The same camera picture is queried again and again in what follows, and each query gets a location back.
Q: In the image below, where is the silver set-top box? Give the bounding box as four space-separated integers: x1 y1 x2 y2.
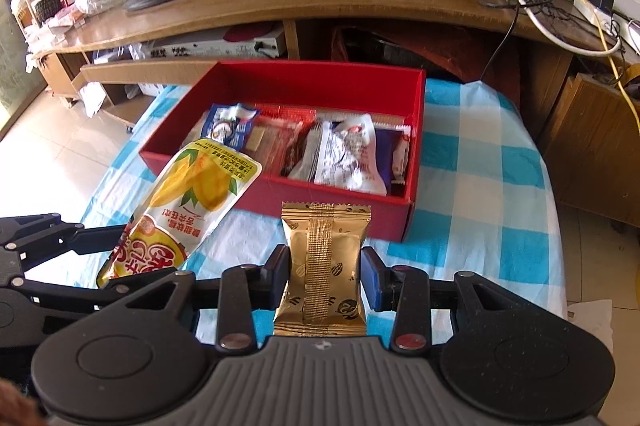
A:
142 28 290 59

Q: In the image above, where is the dark red bag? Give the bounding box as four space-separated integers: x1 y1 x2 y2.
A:
330 26 521 107

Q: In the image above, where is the white power strip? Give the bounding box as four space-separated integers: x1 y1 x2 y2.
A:
575 0 640 54

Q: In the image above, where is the red cardboard box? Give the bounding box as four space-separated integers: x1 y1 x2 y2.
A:
139 60 427 243

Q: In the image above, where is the purple foil snack packet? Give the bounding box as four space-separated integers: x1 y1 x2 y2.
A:
375 128 413 184

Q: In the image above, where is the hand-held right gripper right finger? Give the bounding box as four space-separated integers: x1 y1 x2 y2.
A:
361 247 541 352

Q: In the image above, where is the gold foil snack packet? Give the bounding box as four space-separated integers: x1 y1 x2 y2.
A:
272 201 373 339

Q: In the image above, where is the blue white checkered tablecloth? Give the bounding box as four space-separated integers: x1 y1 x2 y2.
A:
82 78 568 342

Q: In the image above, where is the white paper sheet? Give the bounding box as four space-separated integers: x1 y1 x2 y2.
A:
565 298 613 347

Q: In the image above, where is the dark red round paddle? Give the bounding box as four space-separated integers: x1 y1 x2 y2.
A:
222 23 281 44

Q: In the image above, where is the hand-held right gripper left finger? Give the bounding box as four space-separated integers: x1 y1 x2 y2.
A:
120 246 291 352

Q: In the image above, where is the black cable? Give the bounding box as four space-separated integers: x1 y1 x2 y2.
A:
480 0 521 84

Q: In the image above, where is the yellow cable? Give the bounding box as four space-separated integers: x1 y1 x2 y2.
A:
427 0 640 127

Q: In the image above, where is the yellow mango snack pouch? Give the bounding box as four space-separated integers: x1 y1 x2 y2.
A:
96 138 263 289

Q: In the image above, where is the brown cardboard box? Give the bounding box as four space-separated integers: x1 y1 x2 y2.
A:
537 73 640 221

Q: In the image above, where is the clear red snack packet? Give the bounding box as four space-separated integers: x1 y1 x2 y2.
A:
245 106 316 174

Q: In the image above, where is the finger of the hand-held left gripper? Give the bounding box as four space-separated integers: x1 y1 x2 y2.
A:
0 213 133 267
15 273 176 307

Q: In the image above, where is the white red-print snack packet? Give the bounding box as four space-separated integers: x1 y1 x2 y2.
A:
290 113 388 197

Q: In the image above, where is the blue snack packet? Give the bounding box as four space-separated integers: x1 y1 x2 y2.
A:
202 103 261 147

